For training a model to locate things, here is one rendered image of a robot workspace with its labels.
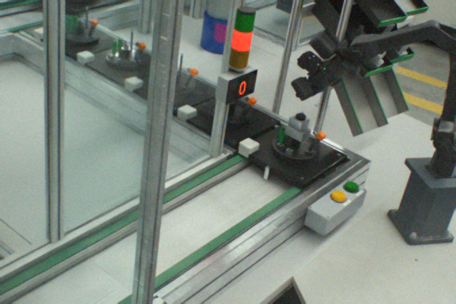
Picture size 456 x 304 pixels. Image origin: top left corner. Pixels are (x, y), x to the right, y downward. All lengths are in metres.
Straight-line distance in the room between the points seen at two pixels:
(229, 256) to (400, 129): 1.13
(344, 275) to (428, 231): 0.31
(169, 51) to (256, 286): 0.83
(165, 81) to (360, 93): 1.26
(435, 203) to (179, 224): 0.70
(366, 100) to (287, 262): 0.69
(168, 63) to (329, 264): 0.94
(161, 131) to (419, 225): 1.05
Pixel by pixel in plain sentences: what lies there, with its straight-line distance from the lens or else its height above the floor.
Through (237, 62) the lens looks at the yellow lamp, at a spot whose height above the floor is 1.28.
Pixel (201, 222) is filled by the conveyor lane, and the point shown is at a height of 0.92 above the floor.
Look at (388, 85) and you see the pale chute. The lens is 2.34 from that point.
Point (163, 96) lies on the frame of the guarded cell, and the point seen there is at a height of 1.52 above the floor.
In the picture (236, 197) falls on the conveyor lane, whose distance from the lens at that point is 1.85.
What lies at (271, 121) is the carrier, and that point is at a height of 0.97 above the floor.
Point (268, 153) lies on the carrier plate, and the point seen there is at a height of 0.97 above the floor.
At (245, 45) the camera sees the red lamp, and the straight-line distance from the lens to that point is 1.73.
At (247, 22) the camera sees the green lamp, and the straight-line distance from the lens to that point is 1.70.
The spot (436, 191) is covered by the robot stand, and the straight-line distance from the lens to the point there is 1.85.
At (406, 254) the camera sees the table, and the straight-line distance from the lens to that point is 1.91.
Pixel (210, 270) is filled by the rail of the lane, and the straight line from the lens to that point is 1.54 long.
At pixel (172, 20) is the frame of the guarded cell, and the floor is 1.64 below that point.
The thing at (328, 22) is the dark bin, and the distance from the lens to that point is 2.09.
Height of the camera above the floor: 1.99
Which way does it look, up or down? 32 degrees down
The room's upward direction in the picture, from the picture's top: 9 degrees clockwise
